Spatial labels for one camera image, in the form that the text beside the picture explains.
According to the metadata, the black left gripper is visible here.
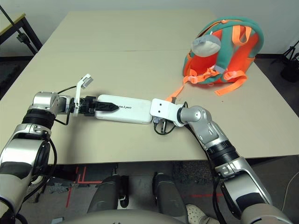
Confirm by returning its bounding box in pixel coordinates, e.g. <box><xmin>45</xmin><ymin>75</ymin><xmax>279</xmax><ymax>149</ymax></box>
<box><xmin>78</xmin><ymin>95</ymin><xmax>119</xmax><ymax>117</ymax></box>

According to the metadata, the white pencil case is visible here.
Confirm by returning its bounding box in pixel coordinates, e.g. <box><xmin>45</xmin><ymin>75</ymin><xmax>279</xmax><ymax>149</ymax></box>
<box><xmin>93</xmin><ymin>94</ymin><xmax>152</xmax><ymax>126</ymax></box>

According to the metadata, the grey plush backpack charm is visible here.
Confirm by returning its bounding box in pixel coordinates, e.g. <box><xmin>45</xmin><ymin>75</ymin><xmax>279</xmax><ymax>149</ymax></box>
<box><xmin>191</xmin><ymin>35</ymin><xmax>221</xmax><ymax>56</ymax></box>

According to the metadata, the green and orange backpack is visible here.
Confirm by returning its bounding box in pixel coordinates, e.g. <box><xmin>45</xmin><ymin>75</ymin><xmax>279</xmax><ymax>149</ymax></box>
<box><xmin>164</xmin><ymin>15</ymin><xmax>265</xmax><ymax>102</ymax></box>

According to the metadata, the grey left robot leg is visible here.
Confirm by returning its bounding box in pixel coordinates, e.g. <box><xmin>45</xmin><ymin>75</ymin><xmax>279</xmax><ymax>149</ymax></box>
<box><xmin>87</xmin><ymin>175</ymin><xmax>130</xmax><ymax>213</ymax></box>

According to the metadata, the grey robot leg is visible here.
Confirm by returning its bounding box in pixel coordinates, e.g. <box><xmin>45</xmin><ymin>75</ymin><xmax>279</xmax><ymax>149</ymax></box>
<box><xmin>151</xmin><ymin>172</ymin><xmax>190</xmax><ymax>215</ymax></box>
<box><xmin>87</xmin><ymin>175</ymin><xmax>130</xmax><ymax>213</ymax></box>

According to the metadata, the black foam floor mat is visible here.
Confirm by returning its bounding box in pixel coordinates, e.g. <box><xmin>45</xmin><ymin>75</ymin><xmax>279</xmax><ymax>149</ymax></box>
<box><xmin>0</xmin><ymin>62</ymin><xmax>21</xmax><ymax>98</ymax></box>

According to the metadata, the grey right robot leg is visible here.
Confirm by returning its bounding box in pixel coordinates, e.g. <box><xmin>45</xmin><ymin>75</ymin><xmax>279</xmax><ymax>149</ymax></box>
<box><xmin>151</xmin><ymin>172</ymin><xmax>190</xmax><ymax>215</ymax></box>

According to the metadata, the grey robot torso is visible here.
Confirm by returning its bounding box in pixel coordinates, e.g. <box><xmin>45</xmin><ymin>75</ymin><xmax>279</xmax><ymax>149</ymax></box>
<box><xmin>50</xmin><ymin>209</ymin><xmax>192</xmax><ymax>224</ymax></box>

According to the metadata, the thin black pole with clamp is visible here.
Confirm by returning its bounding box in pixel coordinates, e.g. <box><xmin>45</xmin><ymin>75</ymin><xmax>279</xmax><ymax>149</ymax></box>
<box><xmin>0</xmin><ymin>4</ymin><xmax>26</xmax><ymax>45</ymax></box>

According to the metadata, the white perforated shoe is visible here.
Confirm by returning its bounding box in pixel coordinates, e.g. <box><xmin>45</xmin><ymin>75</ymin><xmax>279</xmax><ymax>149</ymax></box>
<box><xmin>185</xmin><ymin>203</ymin><xmax>225</xmax><ymax>224</ymax></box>

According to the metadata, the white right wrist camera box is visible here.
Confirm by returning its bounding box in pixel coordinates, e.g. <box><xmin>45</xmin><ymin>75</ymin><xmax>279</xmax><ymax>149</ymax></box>
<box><xmin>149</xmin><ymin>98</ymin><xmax>185</xmax><ymax>128</ymax></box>

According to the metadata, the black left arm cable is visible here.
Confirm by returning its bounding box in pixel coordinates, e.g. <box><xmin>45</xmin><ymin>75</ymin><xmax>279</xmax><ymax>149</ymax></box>
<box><xmin>23</xmin><ymin>85</ymin><xmax>79</xmax><ymax>206</ymax></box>

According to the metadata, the white coiled hose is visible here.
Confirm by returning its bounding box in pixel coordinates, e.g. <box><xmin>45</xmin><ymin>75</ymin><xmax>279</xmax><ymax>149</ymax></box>
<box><xmin>30</xmin><ymin>176</ymin><xmax>45</xmax><ymax>185</ymax></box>

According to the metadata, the side table with black frame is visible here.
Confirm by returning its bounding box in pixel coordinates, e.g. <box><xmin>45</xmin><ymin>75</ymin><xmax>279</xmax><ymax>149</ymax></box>
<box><xmin>0</xmin><ymin>13</ymin><xmax>44</xmax><ymax>56</ymax></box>

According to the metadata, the thin white floor cable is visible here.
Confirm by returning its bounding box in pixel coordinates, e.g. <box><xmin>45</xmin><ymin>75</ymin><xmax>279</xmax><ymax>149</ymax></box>
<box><xmin>284</xmin><ymin>172</ymin><xmax>299</xmax><ymax>210</ymax></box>

